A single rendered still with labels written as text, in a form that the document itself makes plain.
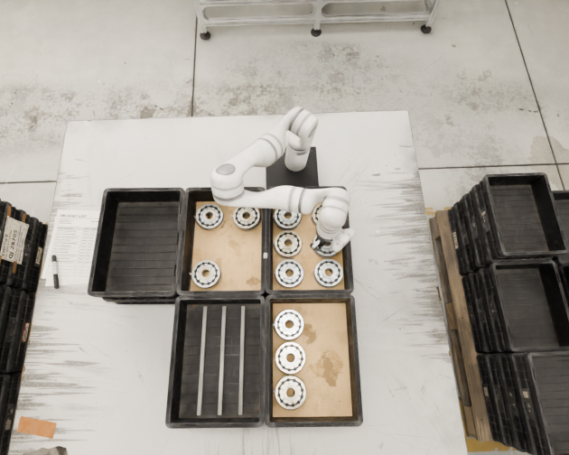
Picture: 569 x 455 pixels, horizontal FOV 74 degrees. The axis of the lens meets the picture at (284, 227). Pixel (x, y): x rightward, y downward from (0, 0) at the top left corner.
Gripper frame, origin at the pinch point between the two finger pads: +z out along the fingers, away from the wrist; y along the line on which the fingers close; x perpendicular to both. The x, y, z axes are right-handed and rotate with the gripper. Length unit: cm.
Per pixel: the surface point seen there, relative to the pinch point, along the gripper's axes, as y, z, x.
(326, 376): 31.2, 11.8, 31.1
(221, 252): 26.6, 12.1, -26.2
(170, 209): 29, 12, -53
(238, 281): 29.6, 12.0, -13.6
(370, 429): 33, 25, 55
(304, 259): 6.8, 12.2, -1.9
